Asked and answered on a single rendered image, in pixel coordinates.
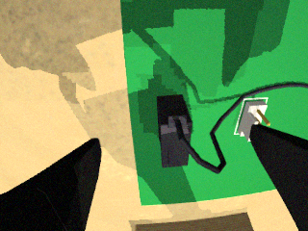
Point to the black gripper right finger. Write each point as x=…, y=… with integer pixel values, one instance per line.
x=285, y=158

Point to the black cable with plug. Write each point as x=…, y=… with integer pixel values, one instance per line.
x=175, y=129

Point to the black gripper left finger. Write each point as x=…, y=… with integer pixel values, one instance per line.
x=58, y=198

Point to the green circuit board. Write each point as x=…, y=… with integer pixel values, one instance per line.
x=213, y=51

